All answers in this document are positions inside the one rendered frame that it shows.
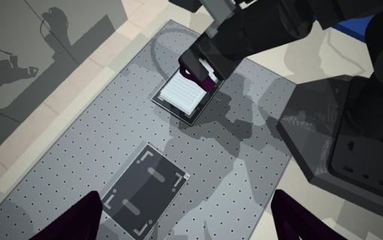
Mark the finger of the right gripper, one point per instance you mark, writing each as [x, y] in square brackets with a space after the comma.
[206, 85]

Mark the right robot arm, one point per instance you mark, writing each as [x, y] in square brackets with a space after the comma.
[272, 23]

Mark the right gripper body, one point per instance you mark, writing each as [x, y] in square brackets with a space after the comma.
[223, 47]

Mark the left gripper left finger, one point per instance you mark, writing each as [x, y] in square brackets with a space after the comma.
[79, 222]

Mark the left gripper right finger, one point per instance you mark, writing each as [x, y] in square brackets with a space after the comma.
[294, 222]

